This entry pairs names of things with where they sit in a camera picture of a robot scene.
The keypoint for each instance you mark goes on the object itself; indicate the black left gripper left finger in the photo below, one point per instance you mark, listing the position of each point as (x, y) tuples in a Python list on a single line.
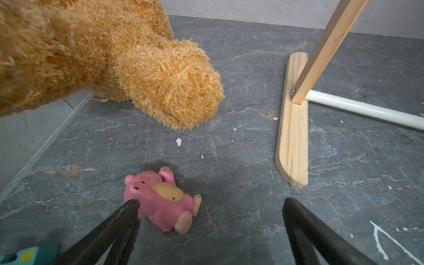
[(116, 235)]

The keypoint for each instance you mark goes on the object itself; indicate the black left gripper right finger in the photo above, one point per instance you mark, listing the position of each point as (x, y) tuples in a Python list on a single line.
[(308, 234)]

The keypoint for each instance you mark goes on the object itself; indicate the pink pig toy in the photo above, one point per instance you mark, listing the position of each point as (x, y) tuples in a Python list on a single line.
[(166, 205)]

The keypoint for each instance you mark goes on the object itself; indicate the teal robot toy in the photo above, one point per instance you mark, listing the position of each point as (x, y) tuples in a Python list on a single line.
[(37, 255)]

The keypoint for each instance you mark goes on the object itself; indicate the brown teddy bear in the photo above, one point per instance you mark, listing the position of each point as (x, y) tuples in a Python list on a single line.
[(117, 50)]

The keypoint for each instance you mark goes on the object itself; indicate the wooden clothes rack frame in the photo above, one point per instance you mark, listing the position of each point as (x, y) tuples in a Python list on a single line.
[(302, 72)]

